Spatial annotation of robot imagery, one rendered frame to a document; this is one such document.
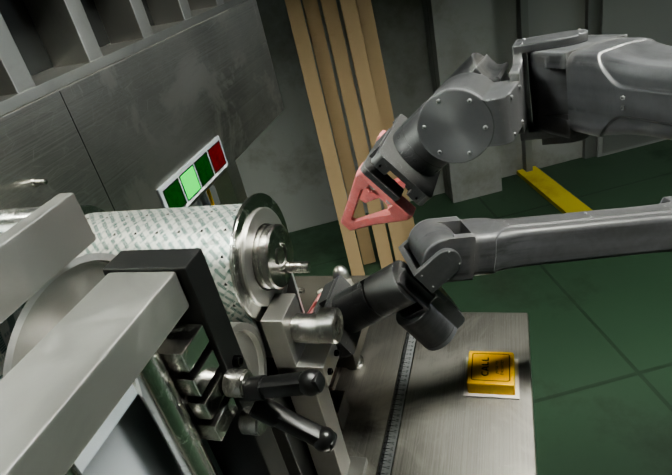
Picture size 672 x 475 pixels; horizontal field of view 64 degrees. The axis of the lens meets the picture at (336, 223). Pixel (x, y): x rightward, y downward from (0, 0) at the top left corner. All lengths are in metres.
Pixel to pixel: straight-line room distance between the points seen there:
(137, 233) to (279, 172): 2.49
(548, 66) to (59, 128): 0.66
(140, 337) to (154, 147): 0.79
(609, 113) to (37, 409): 0.38
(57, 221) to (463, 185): 2.96
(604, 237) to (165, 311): 0.58
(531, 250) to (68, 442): 0.57
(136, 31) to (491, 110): 0.78
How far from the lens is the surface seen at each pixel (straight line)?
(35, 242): 0.35
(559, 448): 1.97
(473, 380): 0.88
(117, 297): 0.27
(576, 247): 0.73
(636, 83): 0.41
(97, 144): 0.92
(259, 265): 0.59
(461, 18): 2.94
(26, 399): 0.24
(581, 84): 0.44
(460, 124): 0.41
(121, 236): 0.67
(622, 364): 2.24
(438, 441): 0.84
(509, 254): 0.68
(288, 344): 0.62
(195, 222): 0.62
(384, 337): 1.01
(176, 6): 1.20
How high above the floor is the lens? 1.57
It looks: 29 degrees down
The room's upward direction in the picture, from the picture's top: 13 degrees counter-clockwise
